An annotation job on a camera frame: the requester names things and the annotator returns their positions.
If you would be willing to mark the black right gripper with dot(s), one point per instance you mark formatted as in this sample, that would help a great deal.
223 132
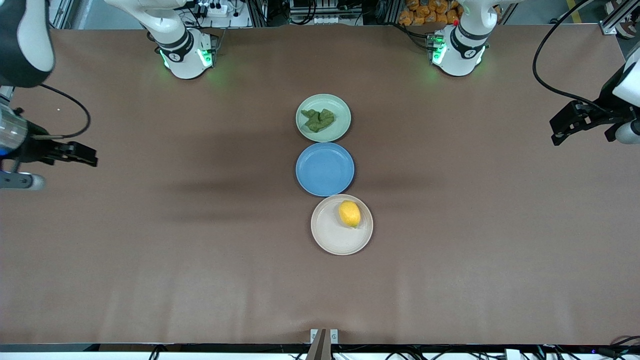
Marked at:
34 148

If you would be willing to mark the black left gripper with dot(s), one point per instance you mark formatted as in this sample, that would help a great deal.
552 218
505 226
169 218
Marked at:
603 113

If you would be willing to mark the yellow lemon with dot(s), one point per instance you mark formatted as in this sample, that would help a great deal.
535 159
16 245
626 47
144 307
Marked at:
349 213

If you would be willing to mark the green lettuce leaf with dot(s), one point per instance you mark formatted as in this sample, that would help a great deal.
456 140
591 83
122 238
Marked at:
318 120

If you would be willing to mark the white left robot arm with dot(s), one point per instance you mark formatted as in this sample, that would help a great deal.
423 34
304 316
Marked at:
465 45

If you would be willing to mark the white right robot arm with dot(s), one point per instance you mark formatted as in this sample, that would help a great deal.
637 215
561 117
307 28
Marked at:
22 42

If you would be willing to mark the orange snack bags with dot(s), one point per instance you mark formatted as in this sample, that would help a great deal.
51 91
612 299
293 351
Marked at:
430 12

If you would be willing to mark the white power strip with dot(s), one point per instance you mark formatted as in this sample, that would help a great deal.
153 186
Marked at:
215 8

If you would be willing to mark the pale green plate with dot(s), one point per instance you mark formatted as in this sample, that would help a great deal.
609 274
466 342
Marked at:
342 112

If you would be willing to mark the blue plate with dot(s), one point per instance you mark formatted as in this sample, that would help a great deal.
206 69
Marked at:
325 169

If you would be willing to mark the beige plate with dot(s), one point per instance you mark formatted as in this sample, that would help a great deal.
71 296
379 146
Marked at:
332 232

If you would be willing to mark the aluminium frame profile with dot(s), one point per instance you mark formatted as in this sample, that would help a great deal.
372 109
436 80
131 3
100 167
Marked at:
617 20
62 12

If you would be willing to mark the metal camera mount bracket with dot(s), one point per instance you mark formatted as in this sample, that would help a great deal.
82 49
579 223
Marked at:
323 344

